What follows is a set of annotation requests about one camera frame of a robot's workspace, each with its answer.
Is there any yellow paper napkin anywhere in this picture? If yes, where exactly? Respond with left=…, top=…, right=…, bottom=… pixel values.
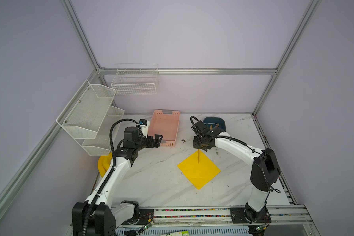
left=178, top=150, right=221, bottom=190

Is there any yellow banana toy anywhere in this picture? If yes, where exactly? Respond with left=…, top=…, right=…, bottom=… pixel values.
left=97, top=153, right=113, bottom=177

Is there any white mesh shelf upper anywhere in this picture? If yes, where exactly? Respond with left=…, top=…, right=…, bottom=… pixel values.
left=56, top=80, right=116, bottom=139

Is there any white mesh shelf lower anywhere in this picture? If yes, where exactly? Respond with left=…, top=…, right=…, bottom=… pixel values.
left=82, top=106, right=124, bottom=156

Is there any white mesh shelf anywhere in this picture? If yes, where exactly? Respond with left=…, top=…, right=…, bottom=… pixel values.
left=56, top=80, right=116, bottom=139
left=82, top=106, right=124, bottom=156

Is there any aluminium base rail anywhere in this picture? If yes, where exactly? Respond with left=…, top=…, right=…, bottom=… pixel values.
left=135, top=205, right=314, bottom=227

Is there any white wire wall basket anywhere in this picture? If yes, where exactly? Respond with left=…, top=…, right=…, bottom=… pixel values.
left=111, top=64, right=159, bottom=95

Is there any pink perforated plastic basket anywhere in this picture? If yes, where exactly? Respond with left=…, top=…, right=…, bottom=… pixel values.
left=148, top=110, right=181, bottom=147

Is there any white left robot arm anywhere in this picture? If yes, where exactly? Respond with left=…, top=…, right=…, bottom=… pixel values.
left=72, top=119, right=163, bottom=236

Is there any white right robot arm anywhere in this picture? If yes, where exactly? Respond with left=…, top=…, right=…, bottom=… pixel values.
left=190, top=116, right=281, bottom=223

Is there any teal oval plastic tub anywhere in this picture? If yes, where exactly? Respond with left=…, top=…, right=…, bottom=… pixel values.
left=203, top=117, right=226, bottom=132

